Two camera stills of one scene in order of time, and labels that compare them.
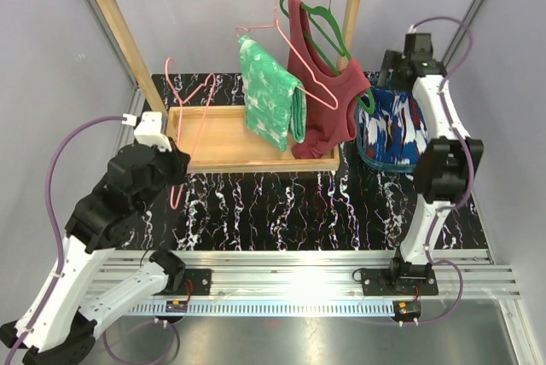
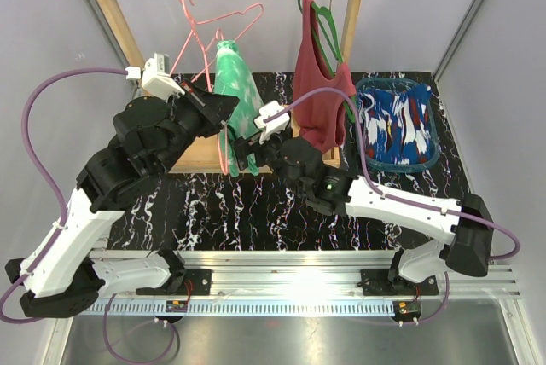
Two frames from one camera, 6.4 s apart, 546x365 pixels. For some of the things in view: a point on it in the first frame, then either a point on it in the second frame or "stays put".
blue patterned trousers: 396,132 stays put
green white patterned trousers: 275,105 -> 232,81
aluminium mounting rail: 281,283 stays put
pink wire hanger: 276,25 -> 225,169
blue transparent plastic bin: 392,138 stays put
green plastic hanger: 368,108 -> 314,9
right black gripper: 392,60 -> 245,147
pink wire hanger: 181,121 -> 195,24
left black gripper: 180,160 -> 213,109
